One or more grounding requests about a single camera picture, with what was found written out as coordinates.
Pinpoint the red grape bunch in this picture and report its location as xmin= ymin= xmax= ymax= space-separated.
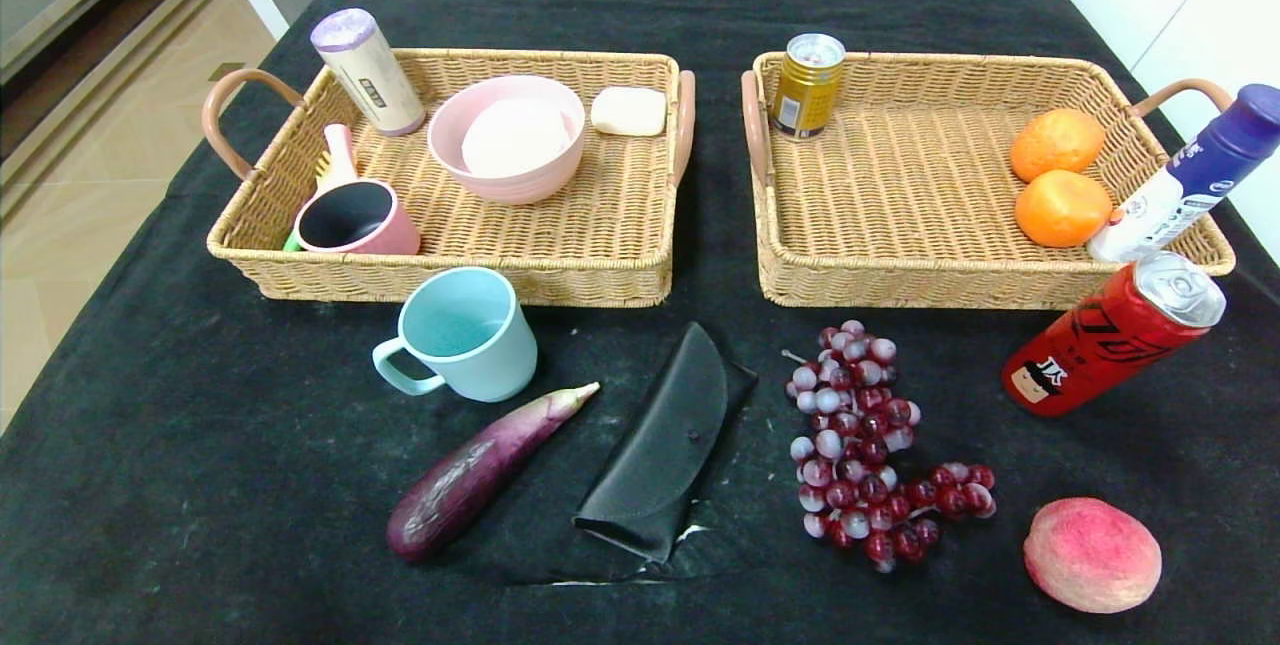
xmin=782 ymin=319 xmax=998 ymax=574

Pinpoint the red drink can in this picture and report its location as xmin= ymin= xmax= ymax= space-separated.
xmin=1002 ymin=251 xmax=1227 ymax=417

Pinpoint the pink peach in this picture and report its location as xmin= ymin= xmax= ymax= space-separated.
xmin=1023 ymin=497 xmax=1163 ymax=614

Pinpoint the wicker basket holding tableware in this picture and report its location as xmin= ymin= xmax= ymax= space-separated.
xmin=203 ymin=48 xmax=697 ymax=308

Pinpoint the wicker basket holding food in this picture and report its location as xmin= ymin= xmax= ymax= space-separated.
xmin=741 ymin=51 xmax=1237 ymax=311

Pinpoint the black glasses case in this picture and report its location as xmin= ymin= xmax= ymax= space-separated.
xmin=573 ymin=321 xmax=759 ymax=564

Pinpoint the pink bowl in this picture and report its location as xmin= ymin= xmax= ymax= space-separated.
xmin=427 ymin=75 xmax=587 ymax=206

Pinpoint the white soap bar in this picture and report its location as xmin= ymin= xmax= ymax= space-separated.
xmin=590 ymin=86 xmax=668 ymax=137

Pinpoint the light blue mug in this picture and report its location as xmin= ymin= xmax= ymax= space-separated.
xmin=372 ymin=266 xmax=539 ymax=403

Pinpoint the pink cup with black inside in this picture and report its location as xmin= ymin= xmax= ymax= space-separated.
xmin=294 ymin=179 xmax=422 ymax=256

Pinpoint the gold drink can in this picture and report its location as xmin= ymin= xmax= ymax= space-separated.
xmin=769 ymin=33 xmax=847 ymax=141

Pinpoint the purple eggplant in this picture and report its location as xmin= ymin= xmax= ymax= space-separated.
xmin=386 ymin=382 xmax=602 ymax=564

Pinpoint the white tube with lavender lid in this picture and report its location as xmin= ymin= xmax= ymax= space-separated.
xmin=310 ymin=8 xmax=427 ymax=137

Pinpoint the orange fruit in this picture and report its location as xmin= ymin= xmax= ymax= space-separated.
xmin=1009 ymin=108 xmax=1107 ymax=184
xmin=1014 ymin=169 xmax=1114 ymax=248

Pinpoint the black tablecloth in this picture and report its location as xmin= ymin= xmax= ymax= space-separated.
xmin=0 ymin=0 xmax=1280 ymax=645

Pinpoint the white bottle with blue cap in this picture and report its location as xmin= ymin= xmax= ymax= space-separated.
xmin=1087 ymin=83 xmax=1280 ymax=263

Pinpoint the pink handled brush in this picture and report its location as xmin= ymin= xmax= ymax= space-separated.
xmin=315 ymin=123 xmax=359 ymax=194

